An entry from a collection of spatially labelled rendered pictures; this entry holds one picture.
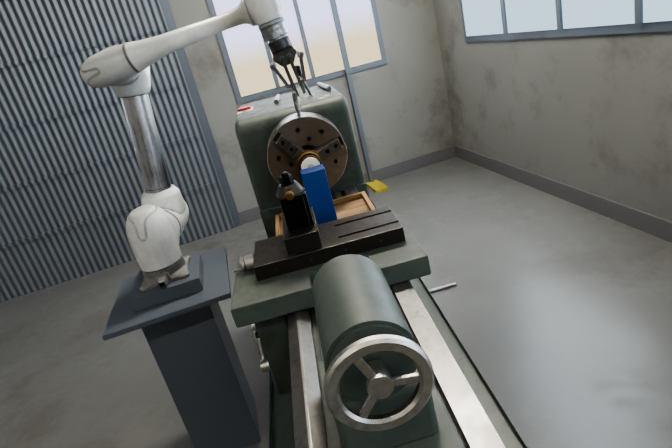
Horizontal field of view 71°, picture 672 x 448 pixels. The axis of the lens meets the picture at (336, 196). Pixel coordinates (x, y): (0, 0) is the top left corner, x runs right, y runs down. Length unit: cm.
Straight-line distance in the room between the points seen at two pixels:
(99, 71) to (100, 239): 300
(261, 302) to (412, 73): 371
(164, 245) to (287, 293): 70
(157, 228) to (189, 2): 280
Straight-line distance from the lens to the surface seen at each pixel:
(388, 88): 462
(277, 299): 125
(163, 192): 197
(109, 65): 175
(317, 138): 184
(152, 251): 182
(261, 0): 164
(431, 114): 483
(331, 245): 132
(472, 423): 91
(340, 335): 68
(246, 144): 200
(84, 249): 469
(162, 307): 183
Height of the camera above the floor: 153
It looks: 19 degrees down
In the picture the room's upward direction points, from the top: 14 degrees counter-clockwise
